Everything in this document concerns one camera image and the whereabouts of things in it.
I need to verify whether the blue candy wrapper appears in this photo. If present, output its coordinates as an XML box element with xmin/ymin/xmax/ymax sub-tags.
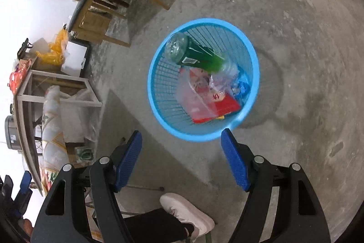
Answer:
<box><xmin>231</xmin><ymin>79</ymin><xmax>250</xmax><ymax>101</ymax></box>

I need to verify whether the yellow plastic bag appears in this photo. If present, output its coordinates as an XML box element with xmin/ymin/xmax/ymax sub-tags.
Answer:
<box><xmin>36</xmin><ymin>28</ymin><xmax>68</xmax><ymax>66</ymax></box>

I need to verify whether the blue plastic trash basket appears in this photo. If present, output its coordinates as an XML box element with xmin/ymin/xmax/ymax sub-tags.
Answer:
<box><xmin>147</xmin><ymin>18</ymin><xmax>260</xmax><ymax>142</ymax></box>

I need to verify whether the white side table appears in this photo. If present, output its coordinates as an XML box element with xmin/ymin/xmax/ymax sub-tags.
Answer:
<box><xmin>13</xmin><ymin>68</ymin><xmax>103</xmax><ymax>192</ymax></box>

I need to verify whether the grey rice cooker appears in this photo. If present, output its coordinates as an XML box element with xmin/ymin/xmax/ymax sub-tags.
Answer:
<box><xmin>5</xmin><ymin>115</ymin><xmax>22</xmax><ymax>151</ymax></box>

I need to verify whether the red plastic bag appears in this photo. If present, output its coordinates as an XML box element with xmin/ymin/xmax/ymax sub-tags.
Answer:
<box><xmin>8</xmin><ymin>59</ymin><xmax>32</xmax><ymax>95</ymax></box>

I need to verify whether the red snack bag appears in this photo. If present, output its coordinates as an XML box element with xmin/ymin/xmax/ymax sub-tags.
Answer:
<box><xmin>191</xmin><ymin>94</ymin><xmax>241</xmax><ymax>124</ymax></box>

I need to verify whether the white sneaker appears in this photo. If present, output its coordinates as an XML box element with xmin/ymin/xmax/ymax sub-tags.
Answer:
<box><xmin>160</xmin><ymin>193</ymin><xmax>215</xmax><ymax>242</ymax></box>

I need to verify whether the green plastic bottle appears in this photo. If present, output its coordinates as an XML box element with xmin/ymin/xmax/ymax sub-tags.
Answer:
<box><xmin>164</xmin><ymin>32</ymin><xmax>239</xmax><ymax>77</ymax></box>

